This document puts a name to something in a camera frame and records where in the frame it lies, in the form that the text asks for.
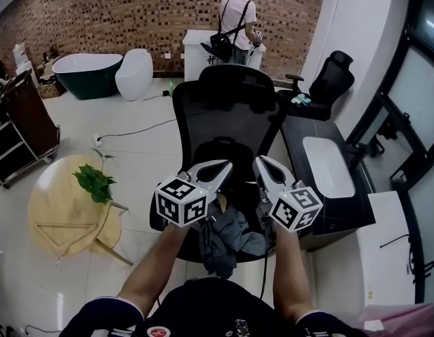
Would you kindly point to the round wooden table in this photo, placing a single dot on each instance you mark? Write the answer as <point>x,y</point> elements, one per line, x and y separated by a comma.
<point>62,202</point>

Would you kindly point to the cardboard box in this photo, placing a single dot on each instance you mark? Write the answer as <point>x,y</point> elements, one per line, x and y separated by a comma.
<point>50,88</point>

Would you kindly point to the white low cabinet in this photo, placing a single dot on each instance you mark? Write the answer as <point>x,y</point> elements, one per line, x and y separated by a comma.
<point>382,223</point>

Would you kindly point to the person's left forearm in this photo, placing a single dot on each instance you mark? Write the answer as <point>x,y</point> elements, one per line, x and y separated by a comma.
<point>154,269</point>

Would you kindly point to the person's right forearm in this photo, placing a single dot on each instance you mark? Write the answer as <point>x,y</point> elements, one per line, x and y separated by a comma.
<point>292,276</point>

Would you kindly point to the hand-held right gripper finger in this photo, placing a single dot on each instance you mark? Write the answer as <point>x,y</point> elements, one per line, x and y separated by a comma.
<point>282,174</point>
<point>262,179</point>

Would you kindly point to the black sink faucet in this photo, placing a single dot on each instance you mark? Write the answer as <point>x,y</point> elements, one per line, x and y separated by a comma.
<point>357,156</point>

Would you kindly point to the black framed glass partition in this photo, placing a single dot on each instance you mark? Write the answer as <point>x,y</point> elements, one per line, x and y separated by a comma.
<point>413,83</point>

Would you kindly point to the white vanity cabinet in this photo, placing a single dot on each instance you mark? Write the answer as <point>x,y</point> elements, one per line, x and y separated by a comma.
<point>194,58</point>

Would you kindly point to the green potted plant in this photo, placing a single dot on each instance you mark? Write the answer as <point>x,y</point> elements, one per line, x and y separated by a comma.
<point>94,183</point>

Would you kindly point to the white toilet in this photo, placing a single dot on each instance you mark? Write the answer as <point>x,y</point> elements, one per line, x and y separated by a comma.
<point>134,76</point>

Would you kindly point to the green floor brush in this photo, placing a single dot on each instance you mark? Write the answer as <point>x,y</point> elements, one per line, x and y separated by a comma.
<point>169,88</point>

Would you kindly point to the large black mesh office chair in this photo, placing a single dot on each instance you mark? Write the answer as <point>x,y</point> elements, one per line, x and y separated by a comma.
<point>231,128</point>

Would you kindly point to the pink garment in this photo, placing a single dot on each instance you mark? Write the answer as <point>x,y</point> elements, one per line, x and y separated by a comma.
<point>403,318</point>

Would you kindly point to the teal cloth item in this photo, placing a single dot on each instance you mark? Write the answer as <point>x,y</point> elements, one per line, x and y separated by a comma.
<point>301,99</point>

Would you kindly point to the person's shirt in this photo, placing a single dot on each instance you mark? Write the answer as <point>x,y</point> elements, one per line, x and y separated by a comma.
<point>210,307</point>

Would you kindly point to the grey bathrobe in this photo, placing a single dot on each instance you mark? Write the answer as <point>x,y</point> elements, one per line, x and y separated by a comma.
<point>231,230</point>

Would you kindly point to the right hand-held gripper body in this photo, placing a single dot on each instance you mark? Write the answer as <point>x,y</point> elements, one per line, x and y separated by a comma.
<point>296,209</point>

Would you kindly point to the dark green bathtub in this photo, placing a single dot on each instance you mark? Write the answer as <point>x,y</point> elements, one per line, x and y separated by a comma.
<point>87,79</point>

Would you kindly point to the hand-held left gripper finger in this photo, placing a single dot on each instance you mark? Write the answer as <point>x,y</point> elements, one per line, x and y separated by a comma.
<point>222,179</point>
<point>206,164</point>

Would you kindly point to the dark wooden sink cabinet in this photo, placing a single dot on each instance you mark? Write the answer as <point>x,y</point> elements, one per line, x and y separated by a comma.
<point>319,128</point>

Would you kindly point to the dark wooden service cart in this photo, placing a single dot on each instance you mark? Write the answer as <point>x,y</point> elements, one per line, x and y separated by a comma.
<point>31,118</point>

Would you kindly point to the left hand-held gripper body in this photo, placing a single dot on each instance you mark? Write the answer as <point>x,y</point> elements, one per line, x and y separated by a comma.
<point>182,202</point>

